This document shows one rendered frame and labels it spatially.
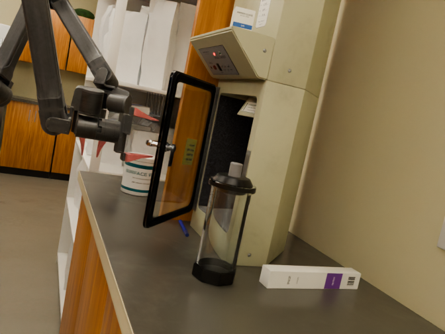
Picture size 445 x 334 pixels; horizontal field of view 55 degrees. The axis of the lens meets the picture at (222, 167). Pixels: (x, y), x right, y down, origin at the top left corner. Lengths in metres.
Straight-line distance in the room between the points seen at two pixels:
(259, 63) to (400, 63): 0.48
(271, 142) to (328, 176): 0.47
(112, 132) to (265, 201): 0.42
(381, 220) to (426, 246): 0.17
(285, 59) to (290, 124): 0.16
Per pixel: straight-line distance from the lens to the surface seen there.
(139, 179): 1.65
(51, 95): 1.10
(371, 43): 1.49
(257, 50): 1.05
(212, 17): 1.41
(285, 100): 1.08
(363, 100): 1.44
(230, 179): 0.93
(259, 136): 1.06
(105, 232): 1.20
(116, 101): 1.35
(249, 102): 1.18
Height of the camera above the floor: 1.31
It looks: 7 degrees down
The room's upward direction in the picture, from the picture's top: 12 degrees clockwise
